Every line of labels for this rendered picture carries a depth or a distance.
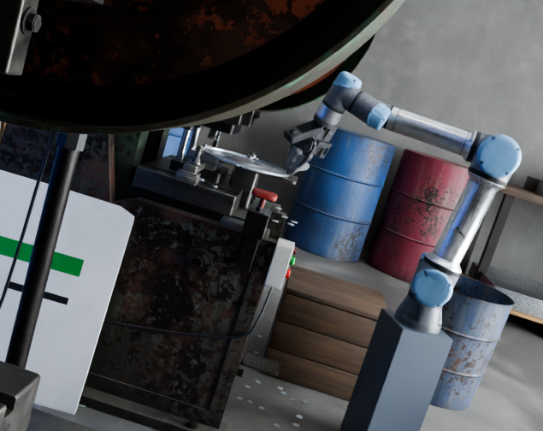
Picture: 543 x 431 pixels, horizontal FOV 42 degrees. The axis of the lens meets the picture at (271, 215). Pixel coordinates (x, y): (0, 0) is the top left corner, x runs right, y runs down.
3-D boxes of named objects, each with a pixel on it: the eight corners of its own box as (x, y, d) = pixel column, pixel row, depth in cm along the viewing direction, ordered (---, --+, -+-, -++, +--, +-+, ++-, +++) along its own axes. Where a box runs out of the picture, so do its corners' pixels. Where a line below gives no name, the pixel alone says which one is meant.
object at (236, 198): (247, 196, 246) (252, 180, 244) (230, 216, 201) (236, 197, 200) (166, 170, 246) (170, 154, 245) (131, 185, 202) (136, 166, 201)
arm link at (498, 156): (442, 306, 217) (525, 144, 206) (441, 317, 202) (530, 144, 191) (406, 288, 219) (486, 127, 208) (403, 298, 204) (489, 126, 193)
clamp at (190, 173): (204, 179, 214) (214, 146, 212) (194, 185, 198) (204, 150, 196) (185, 173, 214) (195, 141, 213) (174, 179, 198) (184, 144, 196)
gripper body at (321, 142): (322, 161, 220) (343, 128, 215) (304, 156, 214) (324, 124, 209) (309, 147, 224) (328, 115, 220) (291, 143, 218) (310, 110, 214)
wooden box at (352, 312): (356, 367, 301) (381, 292, 294) (361, 404, 263) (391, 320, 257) (267, 339, 301) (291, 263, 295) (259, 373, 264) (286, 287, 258)
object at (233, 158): (209, 146, 236) (209, 144, 235) (291, 172, 235) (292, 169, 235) (193, 152, 207) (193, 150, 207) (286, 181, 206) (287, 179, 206)
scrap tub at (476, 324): (464, 382, 323) (500, 286, 315) (484, 423, 282) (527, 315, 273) (377, 355, 324) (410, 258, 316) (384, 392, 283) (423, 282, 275)
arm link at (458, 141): (520, 142, 216) (370, 91, 226) (523, 143, 206) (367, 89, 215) (505, 178, 218) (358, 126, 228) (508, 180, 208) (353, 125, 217)
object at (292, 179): (286, 214, 230) (298, 175, 227) (284, 221, 216) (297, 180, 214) (214, 191, 230) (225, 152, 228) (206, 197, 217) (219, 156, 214)
